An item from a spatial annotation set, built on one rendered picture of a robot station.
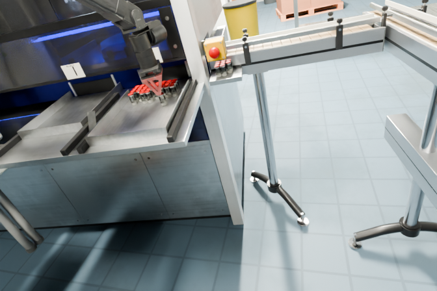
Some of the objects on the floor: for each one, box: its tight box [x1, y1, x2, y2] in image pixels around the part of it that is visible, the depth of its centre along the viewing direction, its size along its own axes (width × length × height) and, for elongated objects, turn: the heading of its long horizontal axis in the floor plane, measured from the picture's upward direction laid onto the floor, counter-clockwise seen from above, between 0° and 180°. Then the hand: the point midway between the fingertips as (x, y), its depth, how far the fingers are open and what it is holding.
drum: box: [222, 0, 259, 40], centre depth 382 cm, size 47×47×74 cm
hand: (158, 90), depth 95 cm, fingers open, 4 cm apart
